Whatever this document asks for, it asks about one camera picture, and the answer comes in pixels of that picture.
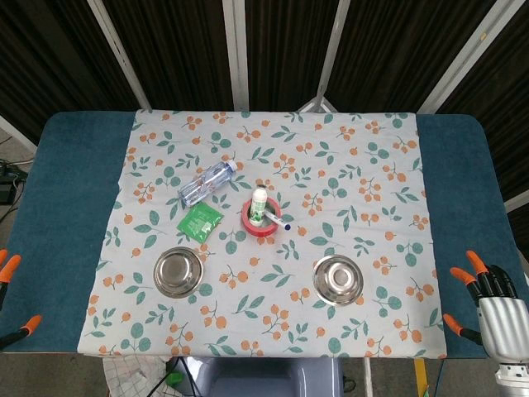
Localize small white green-label bottle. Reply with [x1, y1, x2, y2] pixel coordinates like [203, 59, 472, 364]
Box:
[249, 185, 268, 227]

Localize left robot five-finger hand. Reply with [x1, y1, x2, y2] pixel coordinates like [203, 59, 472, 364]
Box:
[0, 247, 43, 351]

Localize dark folding screen white frame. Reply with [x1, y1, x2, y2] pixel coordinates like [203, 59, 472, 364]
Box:
[0, 0, 529, 212]

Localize black floor cable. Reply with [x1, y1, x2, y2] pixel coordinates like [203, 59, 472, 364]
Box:
[149, 356, 183, 397]

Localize floral print tablecloth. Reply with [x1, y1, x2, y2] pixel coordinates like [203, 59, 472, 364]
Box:
[77, 108, 450, 359]

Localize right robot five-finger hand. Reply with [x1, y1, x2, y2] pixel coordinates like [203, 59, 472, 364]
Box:
[442, 249, 529, 367]

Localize red tape roll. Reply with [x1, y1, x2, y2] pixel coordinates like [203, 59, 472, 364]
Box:
[241, 197, 283, 237]

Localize stainless steel metal bowl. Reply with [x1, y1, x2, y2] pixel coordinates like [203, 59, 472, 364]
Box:
[152, 246, 207, 298]
[312, 254, 365, 307]

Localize white metal screen foot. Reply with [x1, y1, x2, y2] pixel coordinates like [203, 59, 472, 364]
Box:
[297, 84, 338, 113]

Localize clear plastic water bottle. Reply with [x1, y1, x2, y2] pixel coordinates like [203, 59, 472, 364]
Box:
[177, 160, 239, 208]

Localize blue towel table cover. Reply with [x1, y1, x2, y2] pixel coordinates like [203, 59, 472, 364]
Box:
[0, 110, 529, 357]

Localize white marker blue cap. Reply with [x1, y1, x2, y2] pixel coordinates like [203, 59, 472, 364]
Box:
[264, 211, 292, 232]

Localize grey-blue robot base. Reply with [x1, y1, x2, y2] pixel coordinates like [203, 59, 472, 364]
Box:
[181, 356, 344, 397]

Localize black power box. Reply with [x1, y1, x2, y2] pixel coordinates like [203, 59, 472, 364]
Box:
[0, 160, 28, 206]

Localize green foil sachet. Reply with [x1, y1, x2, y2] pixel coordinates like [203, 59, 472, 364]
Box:
[176, 202, 224, 244]

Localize white mesh fabric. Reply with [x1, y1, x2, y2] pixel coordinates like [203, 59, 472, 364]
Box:
[102, 356, 174, 397]

